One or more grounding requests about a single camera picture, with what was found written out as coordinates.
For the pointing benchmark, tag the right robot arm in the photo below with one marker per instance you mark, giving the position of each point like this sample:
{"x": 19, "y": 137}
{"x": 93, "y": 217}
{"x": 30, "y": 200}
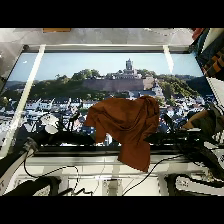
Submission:
{"x": 203, "y": 155}

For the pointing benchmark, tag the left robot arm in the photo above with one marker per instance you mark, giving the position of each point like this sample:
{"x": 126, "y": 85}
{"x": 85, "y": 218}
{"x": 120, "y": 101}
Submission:
{"x": 13, "y": 163}

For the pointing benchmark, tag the brown clothes hanger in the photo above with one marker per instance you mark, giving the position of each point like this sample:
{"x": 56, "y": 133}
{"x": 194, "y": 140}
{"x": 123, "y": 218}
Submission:
{"x": 196, "y": 119}

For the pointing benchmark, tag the heap of clothes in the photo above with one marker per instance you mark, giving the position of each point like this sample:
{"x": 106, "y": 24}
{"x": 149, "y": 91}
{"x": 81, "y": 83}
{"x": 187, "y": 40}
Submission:
{"x": 213, "y": 56}

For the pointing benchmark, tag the rust brown garment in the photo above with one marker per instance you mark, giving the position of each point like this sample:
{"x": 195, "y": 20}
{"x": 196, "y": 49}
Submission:
{"x": 128, "y": 123}

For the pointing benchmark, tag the silver frame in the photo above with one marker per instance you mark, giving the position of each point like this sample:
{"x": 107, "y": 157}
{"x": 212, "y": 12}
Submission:
{"x": 100, "y": 168}

